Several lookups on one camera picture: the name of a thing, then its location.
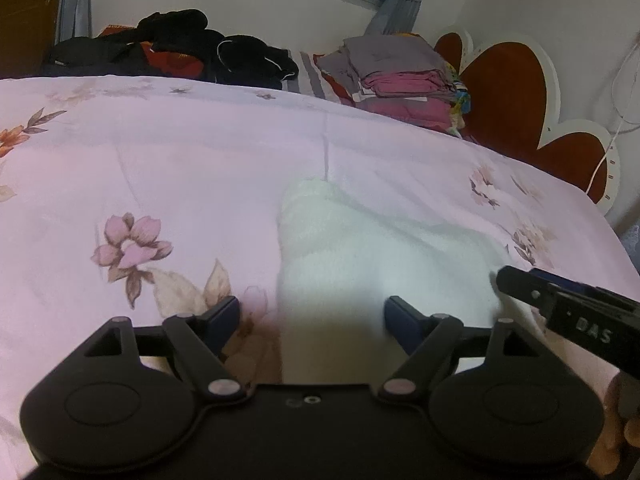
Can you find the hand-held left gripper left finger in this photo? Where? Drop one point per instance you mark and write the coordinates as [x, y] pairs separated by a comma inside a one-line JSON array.
[[225, 317]]

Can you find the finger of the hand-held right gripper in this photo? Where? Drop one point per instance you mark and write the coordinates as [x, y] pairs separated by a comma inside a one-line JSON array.
[[560, 279], [520, 287]]

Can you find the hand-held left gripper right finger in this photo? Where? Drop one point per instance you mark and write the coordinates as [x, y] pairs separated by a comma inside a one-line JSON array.
[[401, 324]]

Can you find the white fleece garment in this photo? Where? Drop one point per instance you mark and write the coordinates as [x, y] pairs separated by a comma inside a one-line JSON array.
[[340, 250]]

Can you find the stack of folded clothes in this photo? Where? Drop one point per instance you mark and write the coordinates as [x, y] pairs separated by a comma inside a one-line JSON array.
[[395, 75]]

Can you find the pile of black clothes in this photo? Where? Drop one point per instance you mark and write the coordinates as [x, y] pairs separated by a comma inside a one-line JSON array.
[[180, 35]]

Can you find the person's right hand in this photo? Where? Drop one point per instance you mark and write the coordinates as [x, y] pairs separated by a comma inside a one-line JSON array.
[[620, 435]]

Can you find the pink floral bed cover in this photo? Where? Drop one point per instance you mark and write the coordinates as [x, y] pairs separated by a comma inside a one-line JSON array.
[[175, 160]]

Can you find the colourful patterned cloth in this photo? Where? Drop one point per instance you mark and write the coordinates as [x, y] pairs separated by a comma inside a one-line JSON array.
[[461, 100]]

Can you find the white and brown headboard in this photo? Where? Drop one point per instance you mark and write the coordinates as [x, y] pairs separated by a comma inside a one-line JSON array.
[[505, 90]]

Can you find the grey striped sheet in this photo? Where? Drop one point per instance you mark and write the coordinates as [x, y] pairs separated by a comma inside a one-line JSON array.
[[310, 72]]

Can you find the red garment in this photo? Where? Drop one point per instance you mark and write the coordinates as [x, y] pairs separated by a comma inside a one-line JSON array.
[[172, 62]]

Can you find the brown wooden door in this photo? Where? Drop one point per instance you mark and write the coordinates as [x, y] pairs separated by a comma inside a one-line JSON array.
[[25, 5]]

